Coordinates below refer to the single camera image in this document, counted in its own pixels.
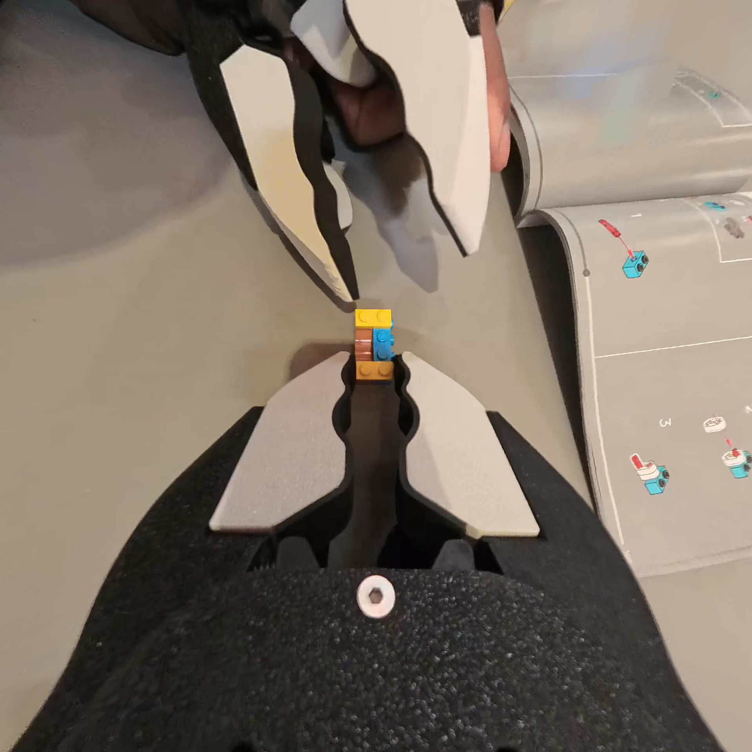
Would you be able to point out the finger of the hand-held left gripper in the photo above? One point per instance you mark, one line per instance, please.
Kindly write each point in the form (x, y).
(264, 135)
(446, 106)

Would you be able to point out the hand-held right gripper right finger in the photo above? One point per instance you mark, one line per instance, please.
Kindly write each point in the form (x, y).
(470, 470)

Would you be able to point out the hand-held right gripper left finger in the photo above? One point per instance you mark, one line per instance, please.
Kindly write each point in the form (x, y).
(282, 464)

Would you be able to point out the yellow toy plate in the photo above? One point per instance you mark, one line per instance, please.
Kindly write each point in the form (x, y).
(373, 317)
(373, 371)

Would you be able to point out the blue toy plate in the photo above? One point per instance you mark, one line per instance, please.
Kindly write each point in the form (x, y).
(383, 344)

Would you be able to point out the person's left forearm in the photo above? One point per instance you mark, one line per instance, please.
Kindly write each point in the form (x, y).
(147, 29)

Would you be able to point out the grey desk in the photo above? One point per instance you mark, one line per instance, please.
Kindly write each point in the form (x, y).
(117, 352)

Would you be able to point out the person's left hand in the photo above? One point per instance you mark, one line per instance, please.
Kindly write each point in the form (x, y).
(370, 114)

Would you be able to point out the grey instruction booklet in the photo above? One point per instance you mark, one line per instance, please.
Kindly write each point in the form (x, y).
(664, 323)

